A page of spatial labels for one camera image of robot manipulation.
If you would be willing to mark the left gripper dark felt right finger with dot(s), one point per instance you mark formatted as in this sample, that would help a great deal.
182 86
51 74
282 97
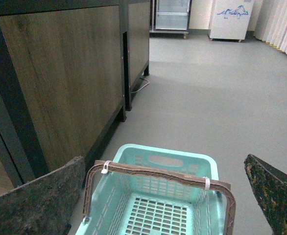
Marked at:
269 186

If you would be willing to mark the left gripper dark felt left finger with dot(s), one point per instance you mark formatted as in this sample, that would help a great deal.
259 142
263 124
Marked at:
43 206

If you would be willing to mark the brown plastic basket handle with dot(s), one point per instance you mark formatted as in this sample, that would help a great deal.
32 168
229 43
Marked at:
187 180

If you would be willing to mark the light teal plastic basket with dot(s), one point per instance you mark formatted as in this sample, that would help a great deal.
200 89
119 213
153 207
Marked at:
138 205

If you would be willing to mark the white zip tie left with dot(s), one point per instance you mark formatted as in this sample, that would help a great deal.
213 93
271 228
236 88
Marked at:
105 168

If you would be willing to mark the white zip tie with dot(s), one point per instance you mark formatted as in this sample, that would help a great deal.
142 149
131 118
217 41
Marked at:
105 168
207 183

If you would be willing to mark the white zip tie right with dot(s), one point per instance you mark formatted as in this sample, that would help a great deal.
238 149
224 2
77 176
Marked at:
207 183

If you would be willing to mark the dark wood display cabinet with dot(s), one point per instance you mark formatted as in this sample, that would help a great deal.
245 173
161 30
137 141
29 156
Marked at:
67 72

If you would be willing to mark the white curtain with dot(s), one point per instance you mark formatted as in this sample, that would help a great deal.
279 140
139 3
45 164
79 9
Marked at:
271 26

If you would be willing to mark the white chest freezer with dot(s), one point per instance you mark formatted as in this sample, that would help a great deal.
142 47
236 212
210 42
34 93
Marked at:
229 19

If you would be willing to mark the glass door refrigerator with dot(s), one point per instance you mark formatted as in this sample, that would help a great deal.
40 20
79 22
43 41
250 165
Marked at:
170 18

